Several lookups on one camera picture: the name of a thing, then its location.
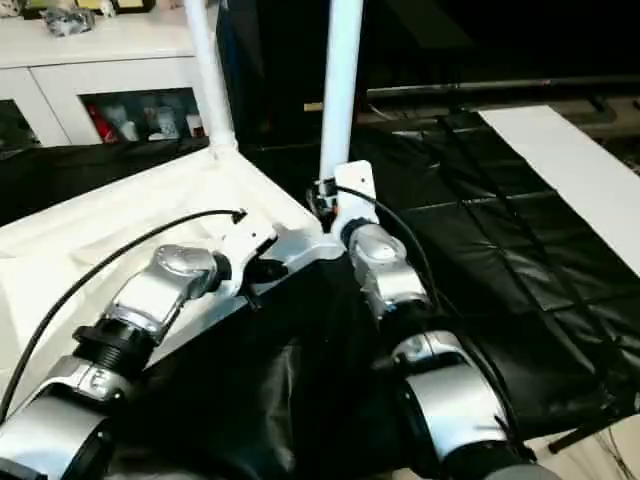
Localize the thin floor cables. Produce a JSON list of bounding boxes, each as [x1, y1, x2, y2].
[[594, 424, 640, 480]]

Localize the white cabinet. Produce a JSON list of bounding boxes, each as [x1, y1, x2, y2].
[[0, 0, 220, 149]]

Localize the yellow framed plaque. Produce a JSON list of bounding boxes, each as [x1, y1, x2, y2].
[[113, 0, 157, 14]]

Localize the black case with gold label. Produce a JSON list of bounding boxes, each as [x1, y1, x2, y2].
[[214, 0, 374, 149]]

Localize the black stand leg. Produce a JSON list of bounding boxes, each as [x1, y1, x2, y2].
[[547, 413, 640, 454]]

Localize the white flat sheet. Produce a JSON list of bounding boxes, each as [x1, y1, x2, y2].
[[477, 104, 640, 279]]

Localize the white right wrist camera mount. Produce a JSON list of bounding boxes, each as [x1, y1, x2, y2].
[[332, 160, 380, 247]]

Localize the white plastic table top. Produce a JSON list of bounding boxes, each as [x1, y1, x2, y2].
[[0, 144, 347, 416]]

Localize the red white small bottle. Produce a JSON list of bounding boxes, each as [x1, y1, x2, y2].
[[96, 105, 115, 142]]

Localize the black mat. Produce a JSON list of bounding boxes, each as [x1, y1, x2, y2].
[[0, 112, 640, 480]]

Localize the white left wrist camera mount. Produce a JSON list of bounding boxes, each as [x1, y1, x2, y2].
[[214, 212, 280, 302]]

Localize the black long bar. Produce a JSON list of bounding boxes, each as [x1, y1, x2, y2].
[[367, 77, 640, 100]]

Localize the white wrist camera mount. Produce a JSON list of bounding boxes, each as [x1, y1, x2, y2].
[[332, 160, 380, 247], [214, 212, 280, 302]]

